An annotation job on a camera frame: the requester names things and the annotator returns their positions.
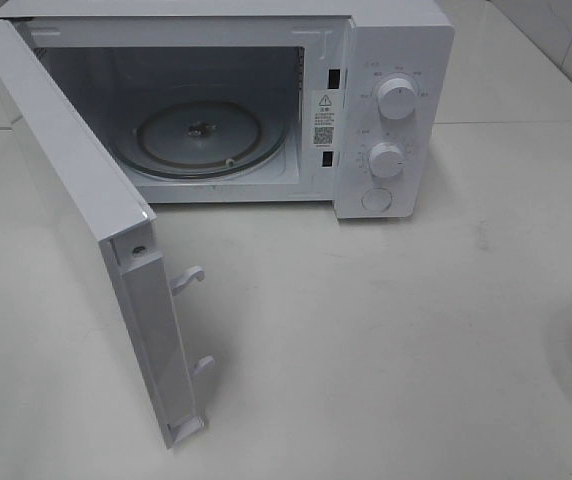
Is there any white timer knob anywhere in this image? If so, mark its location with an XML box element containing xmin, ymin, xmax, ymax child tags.
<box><xmin>368</xmin><ymin>142</ymin><xmax>406</xmax><ymax>179</ymax></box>

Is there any white warning label sticker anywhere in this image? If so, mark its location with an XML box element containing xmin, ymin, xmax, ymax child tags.
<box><xmin>310</xmin><ymin>89</ymin><xmax>341</xmax><ymax>149</ymax></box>

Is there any white microwave oven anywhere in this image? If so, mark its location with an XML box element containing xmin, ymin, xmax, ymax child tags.
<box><xmin>0</xmin><ymin>1</ymin><xmax>455</xmax><ymax>219</ymax></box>

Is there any round white door button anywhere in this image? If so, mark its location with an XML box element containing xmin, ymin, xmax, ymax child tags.
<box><xmin>361</xmin><ymin>188</ymin><xmax>392</xmax><ymax>213</ymax></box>

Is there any upper white power knob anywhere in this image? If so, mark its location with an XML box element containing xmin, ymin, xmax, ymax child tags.
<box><xmin>374</xmin><ymin>73</ymin><xmax>419</xmax><ymax>120</ymax></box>

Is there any white microwave door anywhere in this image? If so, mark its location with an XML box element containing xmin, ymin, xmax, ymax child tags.
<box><xmin>0</xmin><ymin>20</ymin><xmax>214</xmax><ymax>448</ymax></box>

